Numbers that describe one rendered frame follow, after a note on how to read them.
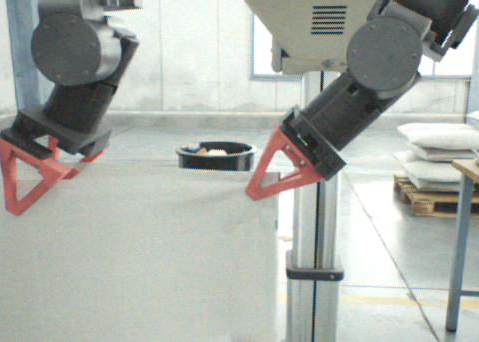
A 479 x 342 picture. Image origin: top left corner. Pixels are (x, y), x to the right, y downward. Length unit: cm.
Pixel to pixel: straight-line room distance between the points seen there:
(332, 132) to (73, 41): 24
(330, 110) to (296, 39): 51
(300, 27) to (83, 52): 60
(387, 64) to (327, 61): 61
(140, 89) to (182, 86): 76
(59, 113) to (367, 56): 29
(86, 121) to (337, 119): 24
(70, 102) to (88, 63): 9
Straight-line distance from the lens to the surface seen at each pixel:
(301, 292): 113
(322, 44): 97
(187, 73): 863
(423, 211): 391
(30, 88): 932
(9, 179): 51
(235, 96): 853
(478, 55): 900
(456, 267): 227
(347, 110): 47
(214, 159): 259
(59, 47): 42
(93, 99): 49
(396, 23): 41
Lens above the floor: 115
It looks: 13 degrees down
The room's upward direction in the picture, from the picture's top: straight up
